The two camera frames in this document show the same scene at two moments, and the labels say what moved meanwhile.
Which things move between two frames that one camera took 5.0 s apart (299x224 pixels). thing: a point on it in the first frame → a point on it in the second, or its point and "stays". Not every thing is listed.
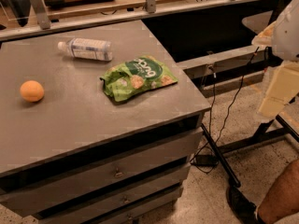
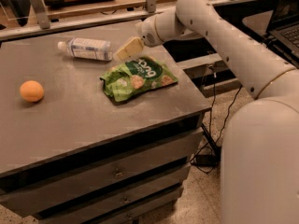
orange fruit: (32, 91) stays
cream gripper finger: (284, 87) → (149, 34)
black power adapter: (206, 160) stays
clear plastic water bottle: (88, 49) stays
